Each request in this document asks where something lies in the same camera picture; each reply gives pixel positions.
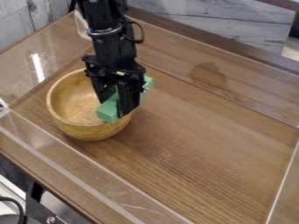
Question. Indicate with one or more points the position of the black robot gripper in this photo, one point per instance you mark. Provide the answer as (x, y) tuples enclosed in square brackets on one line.
[(112, 67)]

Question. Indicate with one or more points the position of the green rectangular block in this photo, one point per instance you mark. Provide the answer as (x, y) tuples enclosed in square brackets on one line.
[(108, 110)]

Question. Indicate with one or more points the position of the brown wooden bowl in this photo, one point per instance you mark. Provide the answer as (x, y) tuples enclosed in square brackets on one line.
[(72, 103)]

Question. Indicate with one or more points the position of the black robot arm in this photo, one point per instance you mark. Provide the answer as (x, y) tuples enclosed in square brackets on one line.
[(104, 12)]

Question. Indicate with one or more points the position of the clear acrylic corner bracket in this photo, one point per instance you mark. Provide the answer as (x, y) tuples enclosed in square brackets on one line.
[(82, 25)]

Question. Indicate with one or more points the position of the clear acrylic tray wall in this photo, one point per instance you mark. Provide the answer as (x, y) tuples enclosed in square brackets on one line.
[(84, 184)]

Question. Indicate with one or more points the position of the black table leg bracket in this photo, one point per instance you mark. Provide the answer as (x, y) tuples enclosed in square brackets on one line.
[(38, 214)]

